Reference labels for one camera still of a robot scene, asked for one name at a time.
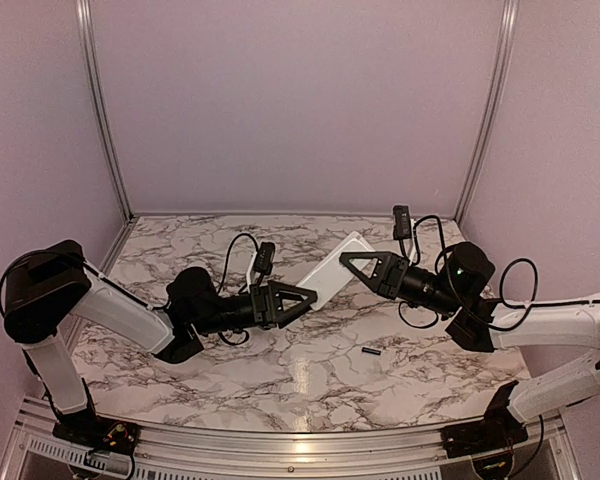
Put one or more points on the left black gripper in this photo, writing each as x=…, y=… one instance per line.
x=268, y=307

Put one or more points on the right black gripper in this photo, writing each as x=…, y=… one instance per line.
x=389, y=275

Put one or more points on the white remote control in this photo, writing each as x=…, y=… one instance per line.
x=329, y=276

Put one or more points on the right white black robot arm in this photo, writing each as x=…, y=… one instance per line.
x=485, y=325

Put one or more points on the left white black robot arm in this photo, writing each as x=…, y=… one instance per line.
x=40, y=289

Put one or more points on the black battery right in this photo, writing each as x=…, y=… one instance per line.
x=371, y=351

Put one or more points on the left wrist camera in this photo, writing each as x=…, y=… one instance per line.
x=261, y=263

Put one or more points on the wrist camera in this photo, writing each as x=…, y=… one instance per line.
x=261, y=263
x=402, y=228

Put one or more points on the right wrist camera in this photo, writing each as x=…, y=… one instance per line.
x=402, y=228

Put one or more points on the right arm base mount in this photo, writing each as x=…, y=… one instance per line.
x=481, y=436

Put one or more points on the front aluminium rail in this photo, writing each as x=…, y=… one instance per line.
x=172, y=452

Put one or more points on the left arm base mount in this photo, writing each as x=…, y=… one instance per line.
x=105, y=434

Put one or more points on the right aluminium frame post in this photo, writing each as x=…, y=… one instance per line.
x=496, y=87

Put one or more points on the aluminium frame post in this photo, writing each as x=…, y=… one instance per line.
x=496, y=87
x=89, y=50

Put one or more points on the left aluminium frame post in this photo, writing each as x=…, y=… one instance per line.
x=89, y=50

